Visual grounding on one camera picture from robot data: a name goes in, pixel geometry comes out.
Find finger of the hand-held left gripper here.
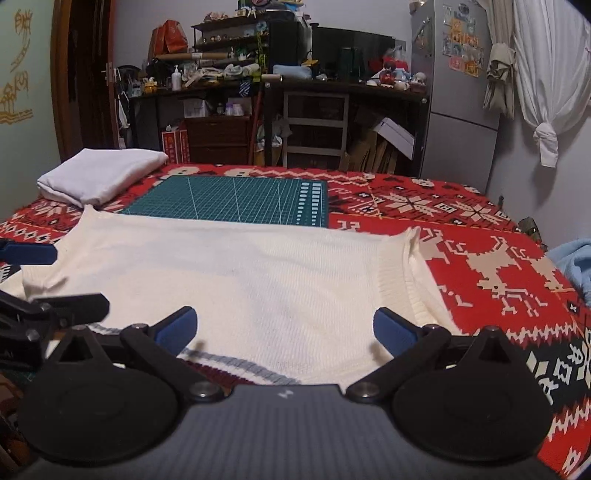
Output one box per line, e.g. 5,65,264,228
0,239,59,267
31,292,112,326

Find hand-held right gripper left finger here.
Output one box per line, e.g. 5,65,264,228
55,305,225,403

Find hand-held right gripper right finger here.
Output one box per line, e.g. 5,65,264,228
346,306,514,402

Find cream knit vest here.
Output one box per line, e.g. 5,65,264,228
21,204,463,387

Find white top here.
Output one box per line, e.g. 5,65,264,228
36,147,170,208

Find red patterned tablecloth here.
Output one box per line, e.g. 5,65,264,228
0,163,591,480

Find green cutting mat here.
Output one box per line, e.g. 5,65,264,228
119,175,330,228

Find green gift box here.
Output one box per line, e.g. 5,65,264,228
516,215,544,244

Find black side desk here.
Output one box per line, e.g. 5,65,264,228
128,82,265,165

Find upright cardboard sheets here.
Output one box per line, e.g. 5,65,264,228
338,133,401,175

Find wooden door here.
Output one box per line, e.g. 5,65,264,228
50,0,117,163

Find light blue fleece garment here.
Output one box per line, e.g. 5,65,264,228
547,237,591,302

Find white flat box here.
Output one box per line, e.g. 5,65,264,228
372,117,416,160

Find wooden drawer cabinet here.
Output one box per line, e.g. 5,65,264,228
184,116,253,165

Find black fan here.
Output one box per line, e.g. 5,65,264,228
113,65,142,99

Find white drawer unit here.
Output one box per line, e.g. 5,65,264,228
282,90,351,168

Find small white box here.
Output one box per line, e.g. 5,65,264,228
183,98,212,120

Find grey refrigerator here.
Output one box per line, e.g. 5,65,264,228
409,0,502,188

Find orange bag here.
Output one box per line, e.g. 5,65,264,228
147,19,189,64

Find brown paper roll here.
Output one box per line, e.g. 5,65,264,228
154,51,230,61

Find group of plush toys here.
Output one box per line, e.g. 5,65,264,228
366,45,428,94

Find beige hanging jacket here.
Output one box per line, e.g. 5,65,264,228
482,42,518,120

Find light blue cushion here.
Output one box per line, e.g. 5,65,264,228
272,63,313,80

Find black monitor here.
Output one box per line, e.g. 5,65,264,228
312,26,408,80

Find colourful fridge magnets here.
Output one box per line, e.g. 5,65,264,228
442,4,486,79

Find white knotted curtain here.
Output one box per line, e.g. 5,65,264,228
477,0,591,168

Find gold wall decal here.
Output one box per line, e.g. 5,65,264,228
0,8,36,126

